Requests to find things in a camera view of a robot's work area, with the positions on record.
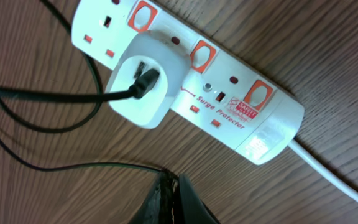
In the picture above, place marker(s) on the white charger adapter plug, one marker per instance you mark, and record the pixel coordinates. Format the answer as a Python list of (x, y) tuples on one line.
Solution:
[(149, 84)]

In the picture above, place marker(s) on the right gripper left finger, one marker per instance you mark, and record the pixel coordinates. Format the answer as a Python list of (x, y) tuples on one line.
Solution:
[(158, 204)]

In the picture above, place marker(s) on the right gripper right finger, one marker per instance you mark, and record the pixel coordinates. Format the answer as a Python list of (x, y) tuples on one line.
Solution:
[(188, 208)]

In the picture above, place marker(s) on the white power strip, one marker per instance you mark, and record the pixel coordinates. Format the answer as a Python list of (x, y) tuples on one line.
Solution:
[(197, 79)]

